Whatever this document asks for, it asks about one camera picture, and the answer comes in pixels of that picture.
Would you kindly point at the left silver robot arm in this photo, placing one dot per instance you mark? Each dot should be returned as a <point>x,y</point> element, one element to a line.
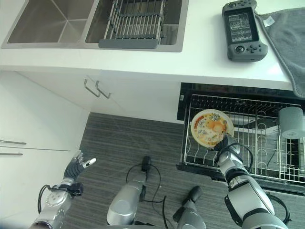
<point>51,202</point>

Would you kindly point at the grey sink drying rack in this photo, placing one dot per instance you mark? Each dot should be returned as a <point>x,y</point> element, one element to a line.
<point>134,26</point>

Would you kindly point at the grey cylindrical cup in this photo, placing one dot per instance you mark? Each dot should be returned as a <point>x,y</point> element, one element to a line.
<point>291,122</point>

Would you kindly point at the grey handheld game controller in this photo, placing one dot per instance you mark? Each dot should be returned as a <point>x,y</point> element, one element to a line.
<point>243,32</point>

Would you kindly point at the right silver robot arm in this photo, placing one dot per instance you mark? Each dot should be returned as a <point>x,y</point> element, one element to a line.
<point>247,190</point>

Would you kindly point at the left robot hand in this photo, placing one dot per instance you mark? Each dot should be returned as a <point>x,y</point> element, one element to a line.
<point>74,167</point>

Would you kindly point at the round patterned plate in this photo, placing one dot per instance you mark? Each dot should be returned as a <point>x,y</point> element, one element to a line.
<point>210,128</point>

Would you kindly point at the right silver robot leg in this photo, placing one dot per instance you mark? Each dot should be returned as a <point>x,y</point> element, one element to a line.
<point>189,210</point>

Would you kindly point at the grey towel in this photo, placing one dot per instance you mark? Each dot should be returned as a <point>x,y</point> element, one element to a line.
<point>286,43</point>

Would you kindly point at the black dishwasher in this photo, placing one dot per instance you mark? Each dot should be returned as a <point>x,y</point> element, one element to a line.
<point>238,133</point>

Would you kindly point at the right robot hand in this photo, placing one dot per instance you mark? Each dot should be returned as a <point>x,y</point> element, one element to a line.
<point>225,143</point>

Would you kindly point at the stainless steel double sink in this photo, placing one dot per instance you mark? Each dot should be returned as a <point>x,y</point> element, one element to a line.
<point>95,23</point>

